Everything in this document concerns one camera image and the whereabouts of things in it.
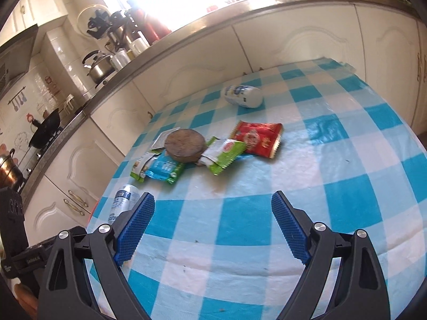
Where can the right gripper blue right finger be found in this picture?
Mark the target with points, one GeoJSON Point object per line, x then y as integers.
{"type": "Point", "coordinates": [294, 224]}

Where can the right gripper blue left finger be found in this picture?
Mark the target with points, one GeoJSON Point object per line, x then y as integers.
{"type": "Point", "coordinates": [130, 226]}

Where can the green white wrapper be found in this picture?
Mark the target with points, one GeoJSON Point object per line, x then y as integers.
{"type": "Point", "coordinates": [141, 165]}

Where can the green white snack packet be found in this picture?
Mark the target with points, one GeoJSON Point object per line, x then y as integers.
{"type": "Point", "coordinates": [221, 153]}

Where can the white blue milk bottle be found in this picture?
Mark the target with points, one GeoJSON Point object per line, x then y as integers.
{"type": "Point", "coordinates": [124, 199]}

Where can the blue green snack packet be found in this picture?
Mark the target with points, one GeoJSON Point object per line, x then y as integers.
{"type": "Point", "coordinates": [165, 168]}

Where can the copper pot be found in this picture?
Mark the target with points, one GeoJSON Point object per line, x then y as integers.
{"type": "Point", "coordinates": [11, 176]}

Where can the silver foil tray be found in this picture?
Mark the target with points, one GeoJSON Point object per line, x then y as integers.
{"type": "Point", "coordinates": [159, 143]}

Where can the round brown wooden block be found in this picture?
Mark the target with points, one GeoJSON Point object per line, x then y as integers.
{"type": "Point", "coordinates": [185, 145]}

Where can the red snack packet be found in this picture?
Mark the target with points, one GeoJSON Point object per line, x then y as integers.
{"type": "Point", "coordinates": [261, 139]}

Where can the blue white checkered tablecloth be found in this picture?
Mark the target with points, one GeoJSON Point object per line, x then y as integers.
{"type": "Point", "coordinates": [213, 249]}

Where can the black wok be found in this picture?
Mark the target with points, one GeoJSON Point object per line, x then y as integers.
{"type": "Point", "coordinates": [45, 130]}

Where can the white yogurt drink bottle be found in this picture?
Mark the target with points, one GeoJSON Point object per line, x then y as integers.
{"type": "Point", "coordinates": [243, 95]}

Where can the steel kettle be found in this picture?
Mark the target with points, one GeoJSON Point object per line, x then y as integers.
{"type": "Point", "coordinates": [99, 66]}

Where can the white mug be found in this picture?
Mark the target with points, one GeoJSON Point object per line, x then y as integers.
{"type": "Point", "coordinates": [120, 60]}

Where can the range hood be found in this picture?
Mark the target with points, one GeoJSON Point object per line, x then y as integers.
{"type": "Point", "coordinates": [16, 54]}

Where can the gold cabinet handle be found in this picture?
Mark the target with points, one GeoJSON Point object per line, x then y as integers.
{"type": "Point", "coordinates": [73, 207]}
{"type": "Point", "coordinates": [78, 199]}

